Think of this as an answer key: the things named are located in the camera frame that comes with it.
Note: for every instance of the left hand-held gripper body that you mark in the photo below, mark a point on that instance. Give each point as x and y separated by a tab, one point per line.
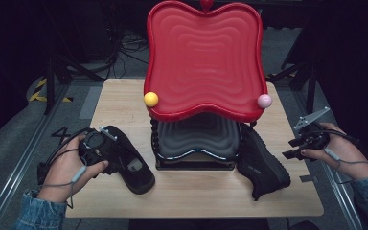
96	147

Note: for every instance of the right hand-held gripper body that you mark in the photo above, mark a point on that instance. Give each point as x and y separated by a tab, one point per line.
313	135

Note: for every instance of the black lace-up sneaker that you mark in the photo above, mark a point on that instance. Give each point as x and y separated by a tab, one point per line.
262	169

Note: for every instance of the black slip-on shoe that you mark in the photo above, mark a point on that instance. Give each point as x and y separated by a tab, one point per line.
137	172

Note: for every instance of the red and black tiered rack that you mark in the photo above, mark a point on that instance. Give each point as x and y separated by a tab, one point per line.
204	64

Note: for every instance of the person's right hand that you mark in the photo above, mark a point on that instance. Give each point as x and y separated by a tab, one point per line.
348	156

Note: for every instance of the person's left hand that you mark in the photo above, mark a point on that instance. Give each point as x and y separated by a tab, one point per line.
62	172

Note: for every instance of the black metal tripod stand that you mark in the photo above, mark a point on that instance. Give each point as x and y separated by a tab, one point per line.
50	80
310	76

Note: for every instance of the metal floor rail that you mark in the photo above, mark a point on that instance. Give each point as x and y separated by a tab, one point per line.
338	179
19	166

